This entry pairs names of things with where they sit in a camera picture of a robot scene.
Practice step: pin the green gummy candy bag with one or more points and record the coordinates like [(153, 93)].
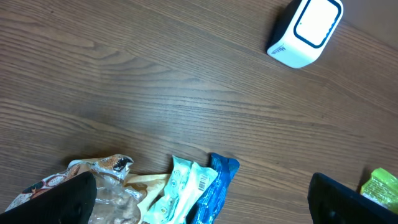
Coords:
[(381, 188)]

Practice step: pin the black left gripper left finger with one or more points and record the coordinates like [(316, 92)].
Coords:
[(70, 202)]

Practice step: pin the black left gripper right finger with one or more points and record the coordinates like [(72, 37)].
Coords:
[(330, 202)]

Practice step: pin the teal snack packet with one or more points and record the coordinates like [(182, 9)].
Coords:
[(187, 183)]

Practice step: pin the blue cookie packet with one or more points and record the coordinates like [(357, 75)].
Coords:
[(210, 204)]

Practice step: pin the beige cookie pouch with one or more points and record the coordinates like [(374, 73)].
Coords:
[(122, 197)]

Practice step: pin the white barcode scanner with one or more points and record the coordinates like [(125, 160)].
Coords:
[(303, 30)]

